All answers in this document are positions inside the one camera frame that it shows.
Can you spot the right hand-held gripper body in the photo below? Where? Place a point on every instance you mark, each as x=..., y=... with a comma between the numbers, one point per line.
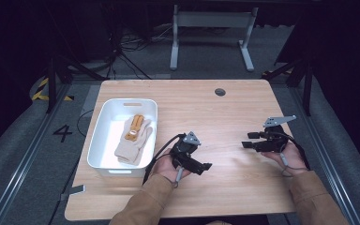
x=273, y=140

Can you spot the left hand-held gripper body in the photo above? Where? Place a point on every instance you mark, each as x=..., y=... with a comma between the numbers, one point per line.
x=182, y=150

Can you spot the white plastic bin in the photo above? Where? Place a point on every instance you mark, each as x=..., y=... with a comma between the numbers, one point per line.
x=106, y=150

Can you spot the person's left hand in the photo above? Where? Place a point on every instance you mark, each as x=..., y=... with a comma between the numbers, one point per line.
x=165, y=167

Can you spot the person's right hand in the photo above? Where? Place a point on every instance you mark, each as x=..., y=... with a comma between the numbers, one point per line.
x=293, y=159

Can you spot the black tripod stand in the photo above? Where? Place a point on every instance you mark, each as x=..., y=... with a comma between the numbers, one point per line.
x=307, y=87
x=52, y=81

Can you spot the aluminium floor rail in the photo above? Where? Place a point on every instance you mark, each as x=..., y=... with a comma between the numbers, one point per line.
x=325, y=156
x=28, y=153

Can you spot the grey metal table bracket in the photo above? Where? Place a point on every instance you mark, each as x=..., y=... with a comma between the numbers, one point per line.
x=75, y=190

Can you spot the white metal desk frame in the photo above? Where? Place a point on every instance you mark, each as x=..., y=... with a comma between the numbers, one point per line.
x=212, y=19

